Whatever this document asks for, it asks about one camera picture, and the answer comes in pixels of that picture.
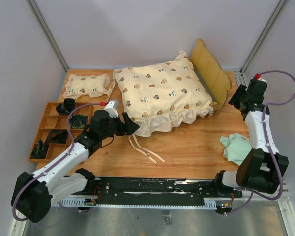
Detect dark folded sock middle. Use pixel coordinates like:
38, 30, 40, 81
45, 129, 68, 145

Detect rolled dark green sock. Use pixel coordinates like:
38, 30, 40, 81
69, 115, 88, 129

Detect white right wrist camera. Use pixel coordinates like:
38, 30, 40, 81
253, 73, 267, 84

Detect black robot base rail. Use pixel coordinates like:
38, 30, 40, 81
82, 177, 242, 203

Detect black rolled sock top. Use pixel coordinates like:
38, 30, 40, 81
56, 98, 76, 115

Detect cream animal print mattress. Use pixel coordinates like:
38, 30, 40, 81
113, 51, 214, 143

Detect dark patterned sock bottom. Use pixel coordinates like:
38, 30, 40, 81
31, 139, 49, 159

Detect mint green cloth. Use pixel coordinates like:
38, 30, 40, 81
220, 133, 251, 166

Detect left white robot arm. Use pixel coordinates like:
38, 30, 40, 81
11, 110, 139, 223

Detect small animal print pillow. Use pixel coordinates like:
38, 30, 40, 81
63, 74, 110, 99

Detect wooden compartment tray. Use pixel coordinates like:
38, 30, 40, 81
28, 102, 98, 164

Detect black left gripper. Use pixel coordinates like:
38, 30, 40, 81
100, 112, 140, 140

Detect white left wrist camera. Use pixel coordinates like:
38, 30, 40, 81
100, 100, 119, 118

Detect white slotted cable duct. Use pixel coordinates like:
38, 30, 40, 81
56, 197, 217, 210

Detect wooden pet bed frame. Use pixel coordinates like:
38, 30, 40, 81
190, 39, 232, 115

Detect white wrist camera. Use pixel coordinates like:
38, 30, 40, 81
253, 73, 267, 84
100, 100, 119, 118

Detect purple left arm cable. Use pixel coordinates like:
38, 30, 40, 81
11, 102, 103, 222

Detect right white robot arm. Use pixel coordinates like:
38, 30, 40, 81
213, 79, 289, 197

